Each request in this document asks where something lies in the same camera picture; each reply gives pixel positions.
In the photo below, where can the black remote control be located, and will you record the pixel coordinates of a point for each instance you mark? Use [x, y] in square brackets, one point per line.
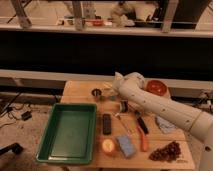
[106, 122]

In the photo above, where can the red bowl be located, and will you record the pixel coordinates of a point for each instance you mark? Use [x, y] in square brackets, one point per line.
[156, 87]

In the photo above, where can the black handled tool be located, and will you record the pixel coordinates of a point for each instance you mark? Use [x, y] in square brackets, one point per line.
[141, 121]

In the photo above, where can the black power adapter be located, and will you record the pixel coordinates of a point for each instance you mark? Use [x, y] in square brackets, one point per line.
[26, 115]

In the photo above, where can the tape roll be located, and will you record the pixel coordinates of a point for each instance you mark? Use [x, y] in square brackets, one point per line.
[123, 106]

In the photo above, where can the green plastic tray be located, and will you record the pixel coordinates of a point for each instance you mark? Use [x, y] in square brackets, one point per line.
[69, 134]

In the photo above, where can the blue sponge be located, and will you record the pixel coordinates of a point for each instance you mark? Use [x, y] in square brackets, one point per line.
[126, 146]

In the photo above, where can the small black metal cup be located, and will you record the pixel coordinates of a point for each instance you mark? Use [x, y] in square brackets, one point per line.
[96, 93]

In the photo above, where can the bunch of dark grapes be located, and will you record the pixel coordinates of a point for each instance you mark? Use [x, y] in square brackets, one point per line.
[168, 153]

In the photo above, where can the metal spoon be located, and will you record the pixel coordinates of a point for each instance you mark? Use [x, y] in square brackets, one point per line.
[117, 115]

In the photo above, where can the orange handled tool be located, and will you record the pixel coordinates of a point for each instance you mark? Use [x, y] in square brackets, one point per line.
[144, 141]

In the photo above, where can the yellow banana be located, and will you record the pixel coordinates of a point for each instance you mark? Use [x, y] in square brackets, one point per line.
[107, 85]

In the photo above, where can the blue cloth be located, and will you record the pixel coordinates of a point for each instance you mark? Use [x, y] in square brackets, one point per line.
[165, 126]

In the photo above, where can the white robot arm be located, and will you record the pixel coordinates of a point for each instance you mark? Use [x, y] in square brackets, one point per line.
[193, 120]

